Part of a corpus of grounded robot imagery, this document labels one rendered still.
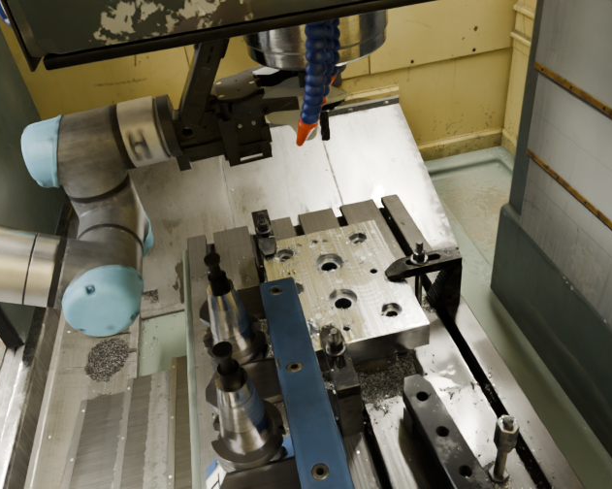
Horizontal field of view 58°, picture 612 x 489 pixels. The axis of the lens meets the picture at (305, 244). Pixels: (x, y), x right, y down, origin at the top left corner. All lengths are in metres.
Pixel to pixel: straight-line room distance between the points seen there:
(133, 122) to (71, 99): 1.13
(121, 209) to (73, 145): 0.09
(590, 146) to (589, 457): 0.59
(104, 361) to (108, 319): 0.83
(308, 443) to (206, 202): 1.25
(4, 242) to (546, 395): 1.06
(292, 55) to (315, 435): 0.36
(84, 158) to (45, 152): 0.04
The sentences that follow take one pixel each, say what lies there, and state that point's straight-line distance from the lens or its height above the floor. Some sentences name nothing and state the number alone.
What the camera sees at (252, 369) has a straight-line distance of 0.55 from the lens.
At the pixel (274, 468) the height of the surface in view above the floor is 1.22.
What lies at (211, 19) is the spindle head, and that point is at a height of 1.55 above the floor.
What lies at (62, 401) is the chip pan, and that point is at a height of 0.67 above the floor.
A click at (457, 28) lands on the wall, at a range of 1.87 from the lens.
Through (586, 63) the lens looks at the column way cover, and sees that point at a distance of 0.96.
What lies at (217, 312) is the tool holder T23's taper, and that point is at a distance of 0.52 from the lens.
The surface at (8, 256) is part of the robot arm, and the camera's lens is 0.60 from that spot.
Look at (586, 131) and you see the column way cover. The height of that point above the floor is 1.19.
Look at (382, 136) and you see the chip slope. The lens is 1.78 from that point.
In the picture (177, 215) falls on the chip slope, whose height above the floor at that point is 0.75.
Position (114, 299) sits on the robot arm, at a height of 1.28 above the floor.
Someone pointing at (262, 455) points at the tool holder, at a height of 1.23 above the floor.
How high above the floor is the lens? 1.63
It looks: 38 degrees down
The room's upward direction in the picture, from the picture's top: 8 degrees counter-clockwise
